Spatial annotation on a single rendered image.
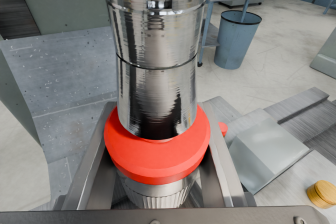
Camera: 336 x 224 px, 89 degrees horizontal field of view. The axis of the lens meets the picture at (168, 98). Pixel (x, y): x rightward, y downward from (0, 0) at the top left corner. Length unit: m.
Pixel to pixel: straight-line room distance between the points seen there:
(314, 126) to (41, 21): 0.62
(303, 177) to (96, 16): 0.44
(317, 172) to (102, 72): 0.41
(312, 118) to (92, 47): 0.54
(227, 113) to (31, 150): 1.64
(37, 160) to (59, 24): 1.39
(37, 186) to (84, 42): 1.30
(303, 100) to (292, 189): 0.37
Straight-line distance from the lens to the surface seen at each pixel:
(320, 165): 0.29
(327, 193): 0.25
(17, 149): 1.87
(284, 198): 0.24
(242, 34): 2.27
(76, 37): 0.43
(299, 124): 0.51
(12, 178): 1.73
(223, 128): 0.23
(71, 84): 0.44
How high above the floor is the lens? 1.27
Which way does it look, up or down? 43 degrees down
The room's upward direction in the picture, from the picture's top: 2 degrees clockwise
